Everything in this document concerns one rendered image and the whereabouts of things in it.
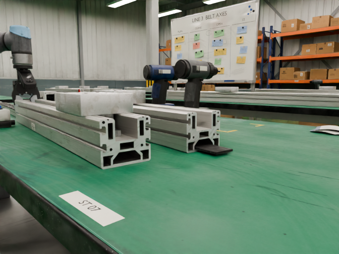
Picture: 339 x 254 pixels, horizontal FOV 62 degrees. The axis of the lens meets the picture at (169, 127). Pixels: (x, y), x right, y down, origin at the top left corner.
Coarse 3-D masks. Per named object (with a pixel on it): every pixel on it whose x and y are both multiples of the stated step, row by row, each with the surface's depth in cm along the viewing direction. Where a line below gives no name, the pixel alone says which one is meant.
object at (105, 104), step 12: (60, 96) 61; (72, 96) 54; (84, 96) 52; (96, 96) 53; (108, 96) 54; (120, 96) 56; (132, 96) 58; (60, 108) 61; (72, 108) 55; (84, 108) 52; (96, 108) 53; (108, 108) 55; (120, 108) 56; (132, 108) 58
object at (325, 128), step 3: (318, 126) 88; (321, 126) 87; (324, 126) 86; (327, 126) 85; (330, 126) 85; (333, 126) 85; (336, 126) 86; (315, 129) 85; (318, 129) 84; (321, 129) 83; (324, 129) 83; (327, 129) 83; (330, 129) 82; (333, 129) 82; (336, 129) 82; (327, 132) 82; (330, 132) 81; (333, 132) 81; (336, 132) 82
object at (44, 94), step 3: (42, 93) 205; (45, 93) 204; (48, 93) 204; (51, 93) 206; (54, 93) 208; (42, 96) 206; (45, 96) 203; (48, 96) 206; (51, 96) 208; (54, 96) 207; (45, 99) 203; (48, 99) 207; (51, 99) 208; (54, 99) 208
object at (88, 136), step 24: (24, 120) 97; (48, 120) 72; (72, 120) 57; (96, 120) 47; (120, 120) 56; (144, 120) 52; (72, 144) 59; (96, 144) 48; (120, 144) 54; (144, 144) 52
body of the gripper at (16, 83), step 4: (16, 68) 113; (20, 68) 113; (24, 68) 113; (28, 68) 114; (32, 68) 116; (20, 80) 113; (16, 84) 112; (20, 84) 113; (16, 88) 112; (20, 88) 113; (20, 92) 113; (24, 92) 114; (28, 92) 115; (32, 92) 116
